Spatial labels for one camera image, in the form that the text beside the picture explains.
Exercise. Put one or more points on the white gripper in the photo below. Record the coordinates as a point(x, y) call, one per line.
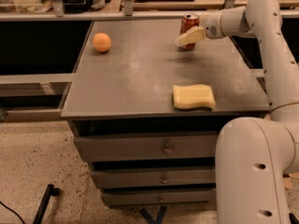
point(210, 26)

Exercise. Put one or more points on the red coke can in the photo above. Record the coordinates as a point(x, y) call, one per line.
point(188, 21)

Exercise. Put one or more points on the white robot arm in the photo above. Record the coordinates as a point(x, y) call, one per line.
point(252, 155)

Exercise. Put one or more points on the yellow sponge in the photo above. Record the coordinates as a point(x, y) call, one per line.
point(194, 96)

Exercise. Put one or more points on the orange fruit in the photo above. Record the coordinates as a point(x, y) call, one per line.
point(102, 42)

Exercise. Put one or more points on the grey drawer cabinet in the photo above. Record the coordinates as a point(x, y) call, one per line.
point(129, 90)

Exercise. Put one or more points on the top grey drawer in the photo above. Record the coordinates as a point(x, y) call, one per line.
point(149, 146)

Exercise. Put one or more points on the grey drawer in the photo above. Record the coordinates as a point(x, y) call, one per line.
point(149, 146)
point(159, 196)
point(153, 177)

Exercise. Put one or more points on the middle grey drawer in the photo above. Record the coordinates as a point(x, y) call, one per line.
point(153, 177)

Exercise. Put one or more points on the bottom grey drawer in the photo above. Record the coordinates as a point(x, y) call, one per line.
point(159, 196)

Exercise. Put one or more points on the black stand leg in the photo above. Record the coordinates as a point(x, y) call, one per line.
point(51, 191)

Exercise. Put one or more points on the metal railing frame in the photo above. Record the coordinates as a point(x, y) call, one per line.
point(54, 10)

